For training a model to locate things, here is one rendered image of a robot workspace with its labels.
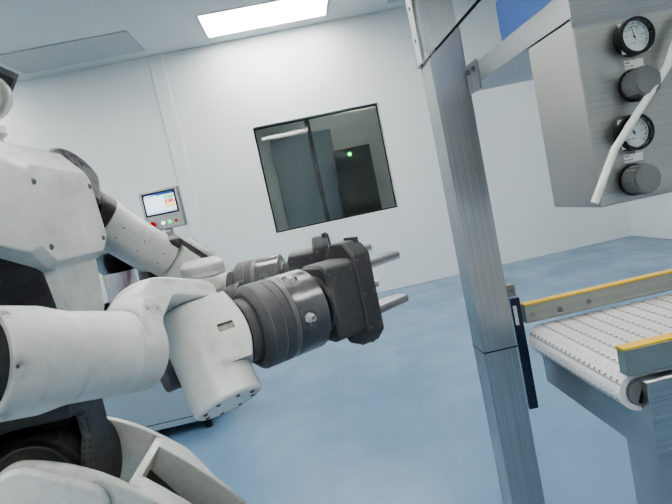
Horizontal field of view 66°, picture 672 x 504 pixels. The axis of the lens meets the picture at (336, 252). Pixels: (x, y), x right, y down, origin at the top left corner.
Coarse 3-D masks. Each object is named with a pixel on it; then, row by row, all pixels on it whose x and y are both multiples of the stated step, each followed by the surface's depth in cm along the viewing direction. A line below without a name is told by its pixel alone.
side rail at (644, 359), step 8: (656, 344) 61; (664, 344) 61; (624, 352) 61; (632, 352) 61; (640, 352) 61; (648, 352) 61; (656, 352) 61; (664, 352) 61; (624, 360) 61; (632, 360) 61; (640, 360) 61; (648, 360) 61; (656, 360) 61; (664, 360) 61; (624, 368) 61; (632, 368) 61; (640, 368) 61; (648, 368) 61; (656, 368) 61
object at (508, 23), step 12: (504, 0) 74; (516, 0) 70; (528, 0) 67; (540, 0) 64; (552, 0) 62; (504, 12) 74; (516, 12) 71; (528, 12) 68; (504, 24) 75; (516, 24) 72; (504, 36) 76
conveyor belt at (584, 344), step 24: (600, 312) 87; (624, 312) 85; (648, 312) 82; (552, 336) 82; (576, 336) 79; (600, 336) 77; (624, 336) 75; (648, 336) 73; (552, 360) 81; (576, 360) 73; (600, 360) 69; (600, 384) 67; (624, 384) 63
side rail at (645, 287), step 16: (608, 288) 89; (624, 288) 89; (640, 288) 89; (656, 288) 89; (544, 304) 88; (560, 304) 88; (576, 304) 89; (592, 304) 89; (608, 304) 89; (528, 320) 88
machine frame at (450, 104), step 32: (448, 64) 85; (448, 96) 85; (448, 128) 86; (448, 160) 86; (480, 160) 87; (448, 192) 90; (480, 192) 87; (480, 224) 88; (480, 256) 88; (480, 288) 89; (480, 320) 89; (480, 352) 92; (512, 352) 90; (512, 384) 91; (512, 416) 91; (512, 448) 92; (512, 480) 92
